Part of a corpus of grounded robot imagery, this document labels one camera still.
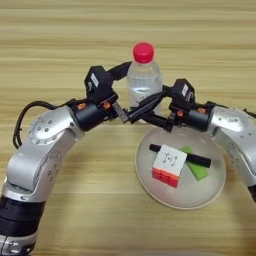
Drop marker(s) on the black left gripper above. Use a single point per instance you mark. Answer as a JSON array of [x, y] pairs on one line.
[[93, 113]]

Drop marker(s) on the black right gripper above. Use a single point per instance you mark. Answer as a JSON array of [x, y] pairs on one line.
[[198, 118]]

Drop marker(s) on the clear bottle red cap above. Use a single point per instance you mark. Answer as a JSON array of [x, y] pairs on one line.
[[143, 80]]

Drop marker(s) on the white and red puzzle cube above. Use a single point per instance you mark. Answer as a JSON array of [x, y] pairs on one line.
[[168, 161]]

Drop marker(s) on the black marker pen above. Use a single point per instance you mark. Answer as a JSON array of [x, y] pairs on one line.
[[200, 161]]

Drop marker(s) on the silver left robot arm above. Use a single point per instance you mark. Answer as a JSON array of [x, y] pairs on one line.
[[36, 160]]

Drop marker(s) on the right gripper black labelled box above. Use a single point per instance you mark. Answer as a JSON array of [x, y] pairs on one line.
[[183, 93]]

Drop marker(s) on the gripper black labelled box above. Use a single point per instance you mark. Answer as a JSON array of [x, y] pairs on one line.
[[183, 93], [98, 81]]

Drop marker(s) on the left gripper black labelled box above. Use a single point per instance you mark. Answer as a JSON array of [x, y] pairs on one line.
[[98, 81]]

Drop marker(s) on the green rectangular block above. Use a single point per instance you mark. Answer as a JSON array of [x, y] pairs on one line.
[[199, 172]]

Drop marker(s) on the white round plate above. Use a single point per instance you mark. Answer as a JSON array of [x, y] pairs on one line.
[[186, 196]]

